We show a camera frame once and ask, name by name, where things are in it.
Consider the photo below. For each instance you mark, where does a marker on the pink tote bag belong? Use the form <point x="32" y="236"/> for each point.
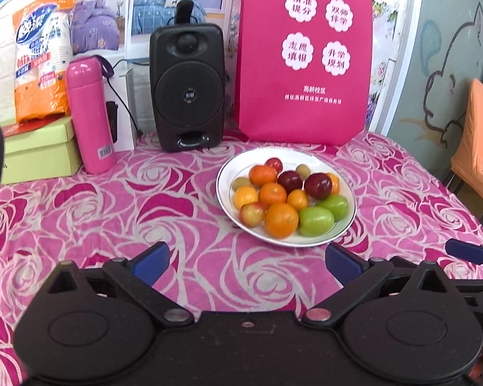
<point x="303" y="70"/>

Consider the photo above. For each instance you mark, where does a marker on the round green apple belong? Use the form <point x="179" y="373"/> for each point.
<point x="336" y="204"/>

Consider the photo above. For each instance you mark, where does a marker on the pink thermos bottle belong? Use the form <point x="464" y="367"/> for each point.
<point x="85" y="91"/>

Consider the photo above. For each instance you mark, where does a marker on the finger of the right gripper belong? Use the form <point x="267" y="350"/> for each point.
<point x="465" y="251"/>

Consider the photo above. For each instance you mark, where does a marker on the bedding poster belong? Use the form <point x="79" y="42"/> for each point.
<point x="177" y="4"/>

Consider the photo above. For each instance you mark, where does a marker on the white box behind thermos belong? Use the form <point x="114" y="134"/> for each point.
<point x="121" y="109"/>

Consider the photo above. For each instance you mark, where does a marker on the dark red plum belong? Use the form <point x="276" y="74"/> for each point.
<point x="290" y="181"/>
<point x="318" y="186"/>

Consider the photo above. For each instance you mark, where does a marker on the orange fabric chair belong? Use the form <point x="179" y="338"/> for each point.
<point x="467" y="162"/>

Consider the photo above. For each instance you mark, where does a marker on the yellow-red plum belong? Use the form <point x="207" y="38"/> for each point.
<point x="252" y="214"/>

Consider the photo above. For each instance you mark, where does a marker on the small orange front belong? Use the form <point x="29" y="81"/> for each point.
<point x="298" y="199"/>

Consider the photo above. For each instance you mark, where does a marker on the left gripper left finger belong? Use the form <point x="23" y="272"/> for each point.
<point x="135" y="279"/>

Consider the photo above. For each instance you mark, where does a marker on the big orange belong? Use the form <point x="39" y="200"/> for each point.
<point x="335" y="183"/>

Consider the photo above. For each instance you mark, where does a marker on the oval green fruit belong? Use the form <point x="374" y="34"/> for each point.
<point x="315" y="221"/>

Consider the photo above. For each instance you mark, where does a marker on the small red plum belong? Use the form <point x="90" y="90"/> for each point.
<point x="275" y="163"/>

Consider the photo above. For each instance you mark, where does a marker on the large orange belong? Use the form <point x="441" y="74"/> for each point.
<point x="281" y="220"/>

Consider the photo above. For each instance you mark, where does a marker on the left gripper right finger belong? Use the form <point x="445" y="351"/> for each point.
<point x="361" y="282"/>

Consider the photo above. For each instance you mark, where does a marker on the light green box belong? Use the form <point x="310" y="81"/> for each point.
<point x="40" y="149"/>

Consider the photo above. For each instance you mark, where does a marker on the white round plate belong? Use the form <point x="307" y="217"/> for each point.
<point x="239" y="166"/>

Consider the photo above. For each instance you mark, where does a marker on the black speaker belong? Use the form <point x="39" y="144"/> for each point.
<point x="187" y="81"/>

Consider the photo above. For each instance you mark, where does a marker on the small green-brown fruit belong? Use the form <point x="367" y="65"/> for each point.
<point x="240" y="182"/>

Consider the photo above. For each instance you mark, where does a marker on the small yellowish fruit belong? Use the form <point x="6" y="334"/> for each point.
<point x="303" y="171"/>

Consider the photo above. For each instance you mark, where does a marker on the small yellow orange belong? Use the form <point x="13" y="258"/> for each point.
<point x="244" y="196"/>

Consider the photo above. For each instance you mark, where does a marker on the tangerine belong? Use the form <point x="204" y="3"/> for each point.
<point x="259" y="175"/>
<point x="272" y="193"/>

